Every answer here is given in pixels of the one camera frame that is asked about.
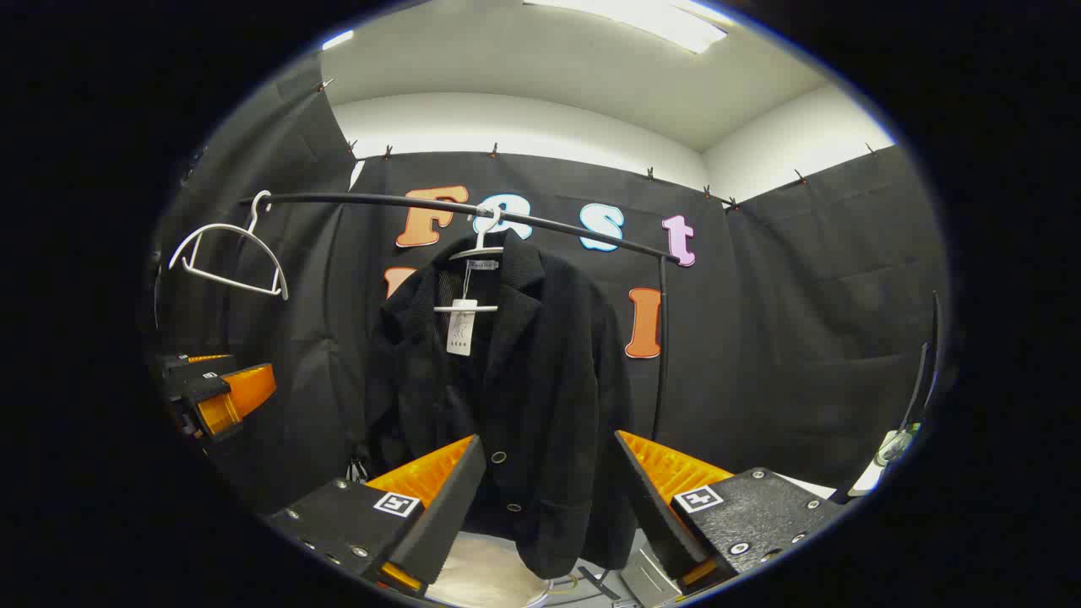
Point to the white jacket hanger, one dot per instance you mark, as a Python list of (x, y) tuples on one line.
[(473, 253)]

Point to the black jacket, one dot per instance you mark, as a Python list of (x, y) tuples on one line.
[(549, 380)]

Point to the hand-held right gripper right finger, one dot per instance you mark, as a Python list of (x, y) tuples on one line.
[(659, 515)]

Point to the white paper garment tag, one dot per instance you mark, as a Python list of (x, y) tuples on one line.
[(461, 333)]

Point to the black backdrop cloth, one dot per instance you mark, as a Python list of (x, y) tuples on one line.
[(802, 338)]

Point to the white laundry hamper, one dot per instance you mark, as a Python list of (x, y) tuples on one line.
[(481, 574)]

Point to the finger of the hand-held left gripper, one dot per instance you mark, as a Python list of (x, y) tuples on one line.
[(241, 393), (190, 371)]

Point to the small white device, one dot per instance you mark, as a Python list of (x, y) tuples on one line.
[(887, 452)]

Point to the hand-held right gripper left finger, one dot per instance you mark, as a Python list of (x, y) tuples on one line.
[(448, 515)]

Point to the long ceiling light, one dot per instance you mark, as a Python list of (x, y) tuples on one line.
[(642, 21)]

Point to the small ceiling light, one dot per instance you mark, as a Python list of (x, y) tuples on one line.
[(336, 40)]

